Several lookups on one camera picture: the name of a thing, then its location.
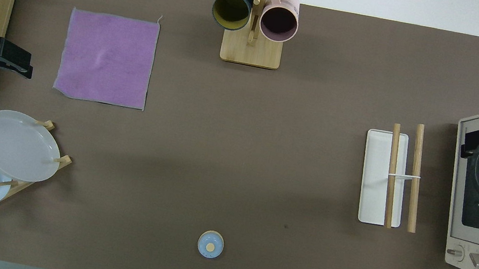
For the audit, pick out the purple and grey towel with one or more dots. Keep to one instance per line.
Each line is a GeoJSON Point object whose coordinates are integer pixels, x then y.
{"type": "Point", "coordinates": [106, 58]}

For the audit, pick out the white towel rack wooden bars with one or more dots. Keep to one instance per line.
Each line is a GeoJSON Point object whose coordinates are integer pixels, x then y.
{"type": "Point", "coordinates": [376, 177]}

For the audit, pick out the grey plate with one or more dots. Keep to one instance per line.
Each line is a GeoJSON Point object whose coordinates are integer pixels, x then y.
{"type": "Point", "coordinates": [18, 146]}

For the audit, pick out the brown table mat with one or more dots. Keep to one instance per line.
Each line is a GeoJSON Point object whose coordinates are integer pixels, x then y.
{"type": "Point", "coordinates": [264, 158]}

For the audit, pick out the pink mug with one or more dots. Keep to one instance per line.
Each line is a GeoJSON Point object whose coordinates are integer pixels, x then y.
{"type": "Point", "coordinates": [279, 22]}

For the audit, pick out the wooden mug tree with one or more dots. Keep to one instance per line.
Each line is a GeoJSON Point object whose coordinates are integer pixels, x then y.
{"type": "Point", "coordinates": [251, 51]}

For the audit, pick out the blue service bell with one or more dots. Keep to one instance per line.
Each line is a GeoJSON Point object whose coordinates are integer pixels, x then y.
{"type": "Point", "coordinates": [210, 245]}

